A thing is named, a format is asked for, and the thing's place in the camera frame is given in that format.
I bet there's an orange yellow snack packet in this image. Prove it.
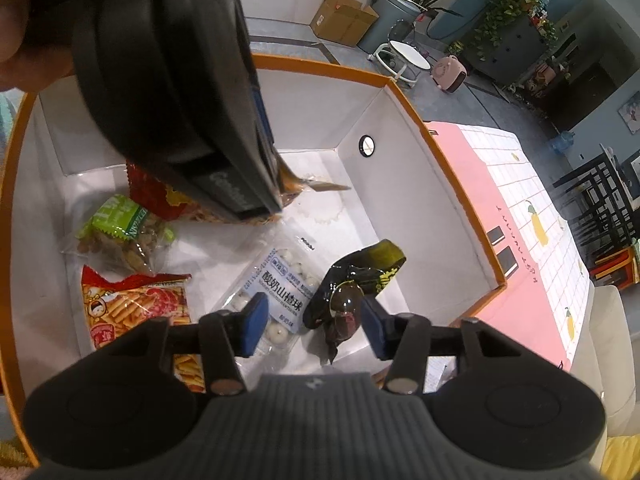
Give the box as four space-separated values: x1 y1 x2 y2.
190 155 353 226

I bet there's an orange white cardboard box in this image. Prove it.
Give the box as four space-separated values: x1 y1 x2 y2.
0 52 507 466

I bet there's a beige sofa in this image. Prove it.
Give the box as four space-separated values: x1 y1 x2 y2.
565 285 640 461

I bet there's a pink heater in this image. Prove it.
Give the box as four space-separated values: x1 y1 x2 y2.
431 55 469 93

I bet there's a dark grey cabinet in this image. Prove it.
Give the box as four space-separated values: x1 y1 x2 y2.
465 15 548 86

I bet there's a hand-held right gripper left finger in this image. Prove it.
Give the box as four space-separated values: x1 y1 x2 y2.
107 291 271 396

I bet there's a green nut packet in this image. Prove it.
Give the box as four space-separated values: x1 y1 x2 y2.
62 194 177 277

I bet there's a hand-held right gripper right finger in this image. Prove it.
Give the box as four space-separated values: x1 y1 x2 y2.
359 296 538 396

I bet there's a wall art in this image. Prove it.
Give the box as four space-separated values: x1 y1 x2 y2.
620 91 640 136

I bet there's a person's left hand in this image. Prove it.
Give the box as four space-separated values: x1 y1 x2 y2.
0 5 76 92

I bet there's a blue water jug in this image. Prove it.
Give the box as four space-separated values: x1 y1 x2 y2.
550 130 576 156

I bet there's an orange stool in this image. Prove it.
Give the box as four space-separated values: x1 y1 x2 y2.
590 250 640 288

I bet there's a clear packet of white balls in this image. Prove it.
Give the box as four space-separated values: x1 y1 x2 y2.
210 234 322 357

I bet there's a black dining chair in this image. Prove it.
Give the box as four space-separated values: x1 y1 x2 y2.
575 195 640 261
552 152 621 226

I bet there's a brown cardboard box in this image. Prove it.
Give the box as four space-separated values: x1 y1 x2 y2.
309 0 379 47

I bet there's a leafy green plant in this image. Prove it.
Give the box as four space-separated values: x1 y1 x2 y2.
470 0 556 61

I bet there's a dark olive snack packet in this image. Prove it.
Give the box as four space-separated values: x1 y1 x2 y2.
302 240 407 363

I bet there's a red crinkle-edged snack packet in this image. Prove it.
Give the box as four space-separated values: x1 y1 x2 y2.
125 160 201 223

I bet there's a yellow pillow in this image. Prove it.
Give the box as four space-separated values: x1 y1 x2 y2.
597 435 640 480

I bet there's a grey trash can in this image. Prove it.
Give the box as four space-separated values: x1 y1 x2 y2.
371 0 423 56

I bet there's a red stick snack packet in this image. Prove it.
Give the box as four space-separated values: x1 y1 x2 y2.
81 265 207 393

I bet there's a white grey snack packet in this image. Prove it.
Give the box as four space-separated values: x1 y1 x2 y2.
372 355 458 396

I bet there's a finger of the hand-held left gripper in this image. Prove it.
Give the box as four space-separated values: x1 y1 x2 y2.
250 85 286 211

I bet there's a printed checkered tablecloth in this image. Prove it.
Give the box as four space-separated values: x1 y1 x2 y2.
422 120 596 396

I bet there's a white round wheeled stool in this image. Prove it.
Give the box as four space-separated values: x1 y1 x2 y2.
375 40 432 83

